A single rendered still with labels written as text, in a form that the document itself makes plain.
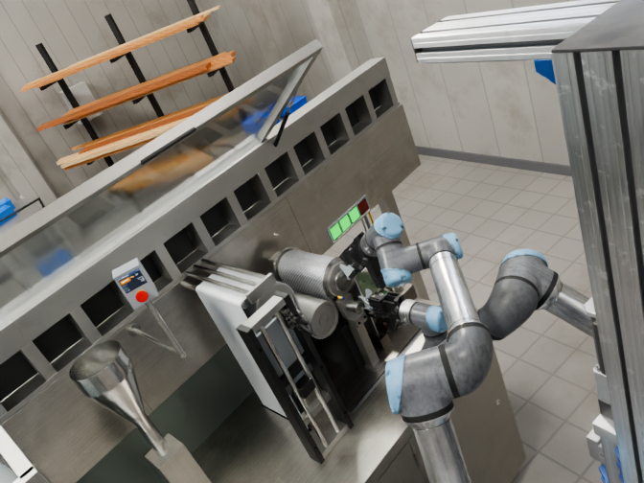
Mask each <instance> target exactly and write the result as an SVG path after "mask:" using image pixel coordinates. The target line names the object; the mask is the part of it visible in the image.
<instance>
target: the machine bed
mask: <svg viewBox="0 0 644 483"><path fill-rule="evenodd" d="M420 328H421V327H418V326H415V325H412V324H409V323H407V324H406V325H404V326H400V327H399V328H398V329H397V330H395V331H394V332H392V331H390V333H389V334H388V335H389V338H390V340H391V342H390V343H389V344H388V345H387V346H386V347H385V349H384V350H383V349H381V348H378V347H375V346H373V347H374V349H375V351H376V354H377V356H378V358H381V359H383V360H385V361H386V363H387V362H388V361H389V360H390V359H392V358H395V357H396V356H397V355H398V353H399V352H400V351H401V350H402V349H403V347H404V346H405V345H406V344H407V343H408V341H409V340H410V339H411V338H412V337H413V336H414V334H415V333H416V332H417V331H418V330H419V329H420ZM424 342H425V338H424V335H423V334H421V335H420V336H419V337H418V339H417V340H416V341H415V342H414V343H413V345H412V346H411V347H410V348H409V349H408V351H407V352H406V353H405V354H406V355H407V354H410V353H414V352H418V351H421V349H422V347H423V344H424ZM320 358H321V360H322V362H323V364H324V366H325V368H326V370H327V372H328V374H329V376H330V378H331V380H332V382H333V385H334V387H335V389H336V391H337V393H338V395H339V397H340V399H341V400H342V402H343V404H344V406H345V408H346V410H347V412H348V414H349V416H350V418H351V420H352V422H353V424H354V426H353V427H352V428H351V429H348V431H347V432H346V433H345V434H344V435H343V437H342V438H341V439H340V440H339V442H338V443H337V444H336V445H335V446H334V448H333V449H332V450H331V451H330V453H329V454H328V455H327V456H326V457H325V461H324V462H323V463H322V465H321V464H319V463H318V462H316V461H314V460H313V459H311V458H310V456H309V455H308V453H307V451H306V449H305V448H304V446H303V444H302V442H301V441H300V439H299V437H298V435H297V434H296V432H295V430H294V429H293V427H292V425H291V423H290V422H289V420H287V419H285V418H283V417H281V416H280V415H278V414H276V413H274V412H272V411H270V410H268V409H267V408H265V407H263V406H262V404H263V403H262V401H261V400H260V398H259V396H258V395H257V393H256V391H254V392H253V393H252V394H251V395H250V396H249V397H248V398H247V399H246V400H245V401H244V402H243V403H242V404H241V405H240V406H239V407H238V408H237V409H236V410H235V411H234V412H233V413H232V414H231V415H230V416H229V417H228V418H227V419H226V420H225V421H224V422H223V423H222V424H221V425H220V426H219V427H218V428H217V429H216V430H215V431H214V432H213V433H212V434H211V435H210V436H209V437H208V438H207V439H206V440H205V441H204V442H203V443H202V444H201V445H200V446H199V447H198V448H197V449H196V450H195V451H194V452H193V453H192V456H193V457H194V459H195V460H196V462H197V463H198V464H199V466H200V467H201V468H202V470H203V471H204V473H205V474H206V475H207V477H208V478H209V479H210V481H211V482H212V483H375V482H376V481H377V480H378V478H379V477H380V475H381V474H382V473H383V471H384V470H385V469H386V467H387V466H388V465H389V463H390V462H391V461H392V459H393V458H394V457H395V455H396V454H397V453H398V451H399V450H400V449H401V447H402V446H403V444H404V443H405V442H406V440H407V439H408V438H409V436H410V435H411V434H412V432H413V428H412V426H411V425H408V424H406V423H404V422H403V419H402V415H401V413H400V414H399V415H397V414H394V413H393V412H392V410H391V407H390V403H389V399H388V394H387V387H386V379H385V378H384V379H383V381H382V382H381V383H380V384H379V386H378V387H377V388H376V389H375V390H374V391H373V393H372V394H371V395H370V396H369V397H368V399H367V400H366V401H365V402H364V403H363V405H362V406H361V407H360V408H359V409H358V411H357V412H356V413H355V414H352V413H350V410H351V409H352V408H353V407H354V406H355V405H356V403H357V402H358V401H359V400H360V398H361V397H362V396H363V395H364V394H365V393H366V391H367V390H368V389H369V388H370V387H371V385H372V384H373V383H374V382H375V381H376V380H377V378H378V377H379V376H380V375H381V373H382V372H383V371H384V370H385V366H386V364H385V365H384V366H383V367H382V368H381V369H380V371H379V372H378V373H377V372H375V371H372V370H370V369H367V368H365V366H364V368H363V369H362V370H361V371H358V370H356V369H354V368H351V367H349V366H346V365H344V364H341V363H339V362H336V361H333V360H331V359H328V358H326V357H323V356H320ZM314 420H315V421H316V423H317V424H318V426H319V428H320V430H321V432H322V434H323V436H325V435H326V434H327V432H328V431H329V430H330V429H331V428H332V427H333V425H332V423H331V422H330V420H329V418H328V416H327V414H326V412H325V410H324V408H322V409H321V410H320V411H319V412H318V413H317V415H316V416H315V417H314Z"/></svg>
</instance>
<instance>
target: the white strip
mask: <svg viewBox="0 0 644 483"><path fill-rule="evenodd" d="M181 286H182V287H184V288H187V289H190V290H193V291H196V293H197V294H198V296H199V298H200V299H201V301H202V303H203V304H204V306H205V308H206V309H207V311H208V312H209V313H210V315H211V317H212V319H213V320H214V322H215V324H216V325H217V327H218V329H219V331H220V333H221V334H222V336H223V338H224V339H225V341H226V343H227V344H228V346H229V348H230V349H231V351H232V353H233V355H234V356H235V358H236V360H237V361H238V363H239V365H240V366H241V368H242V369H243V371H244V373H245V374H246V376H247V378H248V379H249V381H250V383H251V384H252V386H253V388H254V390H255V391H256V393H257V395H258V396H259V398H260V400H261V401H262V403H263V404H262V406H263V407H265V408H267V409H268V410H270V411H272V412H274V413H276V414H278V415H280V416H281V417H283V418H285V419H287V420H288V417H287V416H286V414H285V412H284V410H283V409H282V407H281V406H280V404H279V403H278V401H277V399H276V397H275V396H274V394H273V392H272V391H271V389H270V387H269V385H268V384H267V382H266V380H265V378H264V376H263V374H262V372H261V371H260V369H259V367H258V365H257V364H256V362H255V360H254V358H253V357H252V355H251V354H250V353H249V351H248V349H247V347H246V346H245V344H244V342H243V340H242V338H241V336H240V334H239V333H238V331H237V329H236V328H237V327H238V326H239V325H240V324H243V323H244V322H245V321H246V320H247V317H246V315H245V314H244V312H243V310H242V309H247V308H248V303H247V302H244V300H245V299H246V298H242V297H240V296H237V295H234V294H231V293H228V292H225V291H222V290H219V289H216V288H213V287H208V286H205V285H203V284H200V285H198V286H197V285H194V284H191V283H188V282H186V281H183V282H181Z"/></svg>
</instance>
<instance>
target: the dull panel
mask: <svg viewBox="0 0 644 483"><path fill-rule="evenodd" d="M254 391H255V390H254V388H253V386H252V384H251V383H250V381H249V379H248V378H247V376H246V374H245V373H244V371H243V369H242V368H241V366H240V365H239V363H238V361H237V360H236V358H235V356H234V355H233V353H232V351H231V349H230V348H229V346H228V344H227V343H226V344H225V345H224V346H223V347H222V348H221V349H220V350H219V351H218V352H217V353H216V354H214V355H213V356H212V357H211V358H210V359H209V360H208V361H207V362H206V363H205V364H204V365H202V366H201V367H200V368H199V369H198V370H197V371H196V372H195V373H194V374H193V375H192V376H191V377H189V378H188V379H187V380H186V381H185V382H184V383H183V384H182V385H181V386H180V387H179V388H177V389H176V390H175V391H174V392H173V393H172V394H171V395H170V396H169V397H168V398H167V399H166V400H164V401H163V402H162V403H161V404H160V405H159V406H158V407H157V408H156V409H155V410H154V411H152V412H151V413H150V414H149V415H148V417H149V418H150V420H151V421H152V422H153V424H154V425H155V426H156V428H157V429H158V430H159V432H160V433H161V434H162V436H163V437H165V436H166V435H167V434H168V433H169V434H171V436H173V437H174V438H175V439H177V440H178V441H179V442H181V443H182V444H183V445H184V446H185V447H186V448H187V450H188V451H189V453H191V454H192V453H193V452H194V451H195V450H196V449H197V448H198V447H199V446H200V445H201V444H202V443H203V442H204V441H205V440H206V439H207V438H208V437H209V436H210V435H211V434H212V433H213V432H214V431H215V430H216V429H217V428H218V427H219V426H220V425H221V424H222V423H223V422H224V421H225V420H226V419H227V418H228V417H229V416H230V415H231V414H232V413H233V412H234V411H235V410H236V409H237V408H238V407H239V406H240V405H241V404H242V403H243V402H244V401H245V400H246V399H247V398H248V397H249V396H250V395H251V394H252V393H253V392H254ZM151 449H152V447H151V446H150V444H149V443H148V442H147V441H146V439H145V438H144V437H143V435H142V434H141V433H140V431H139V430H138V429H137V428H136V427H135V428H134V429H133V430H132V431H131V432H130V433H129V434H128V435H127V436H126V437H125V438H124V439H123V440H122V441H121V442H120V443H119V444H118V445H116V446H115V447H114V448H113V449H112V450H111V451H110V452H109V453H108V454H107V455H106V456H104V457H103V458H102V459H101V460H100V461H99V462H98V463H97V464H96V465H95V466H94V467H93V468H91V469H90V470H89V471H88V472H87V473H86V474H85V475H84V476H83V477H82V478H81V479H79V480H78V481H77V482H76V483H164V481H163V480H162V479H161V477H160V476H159V475H158V474H157V472H156V471H155V470H154V468H153V467H152V466H151V465H150V463H149V462H148V461H147V459H146V458H145V455H146V454H147V453H148V452H149V451H150V450H151Z"/></svg>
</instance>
